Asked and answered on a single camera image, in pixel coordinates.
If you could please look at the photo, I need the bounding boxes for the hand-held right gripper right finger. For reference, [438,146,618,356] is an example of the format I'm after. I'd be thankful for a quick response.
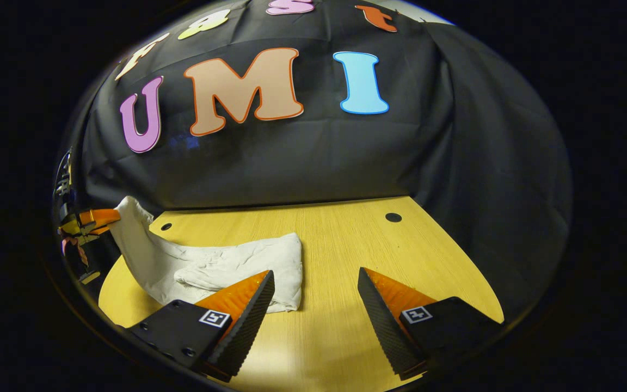
[358,266,506,382]

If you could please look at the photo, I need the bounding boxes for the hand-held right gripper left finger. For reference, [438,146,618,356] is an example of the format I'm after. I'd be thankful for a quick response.
[125,269,276,383]

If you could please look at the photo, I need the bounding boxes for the cream white jeans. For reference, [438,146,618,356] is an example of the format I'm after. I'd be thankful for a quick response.
[108,195,304,314]

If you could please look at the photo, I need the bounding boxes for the black backdrop cloth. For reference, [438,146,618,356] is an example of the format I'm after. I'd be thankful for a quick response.
[54,0,573,323]

